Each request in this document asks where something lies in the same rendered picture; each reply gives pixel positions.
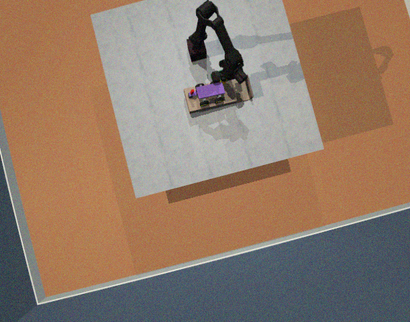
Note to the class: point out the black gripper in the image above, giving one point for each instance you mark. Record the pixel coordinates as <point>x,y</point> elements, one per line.
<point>222,76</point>

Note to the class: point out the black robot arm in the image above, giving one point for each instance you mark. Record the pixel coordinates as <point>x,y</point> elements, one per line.
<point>233,59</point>

